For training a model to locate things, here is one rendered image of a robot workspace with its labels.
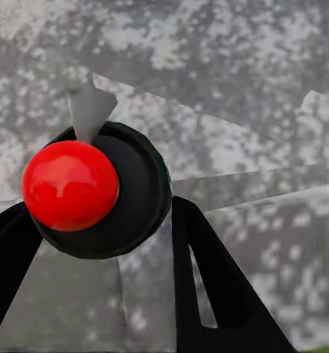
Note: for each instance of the insectifuge atomizer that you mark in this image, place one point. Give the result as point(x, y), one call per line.
point(100, 189)

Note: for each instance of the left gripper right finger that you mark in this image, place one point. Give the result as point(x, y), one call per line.
point(244, 323)

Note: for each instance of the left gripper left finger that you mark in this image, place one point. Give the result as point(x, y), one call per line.
point(19, 242)

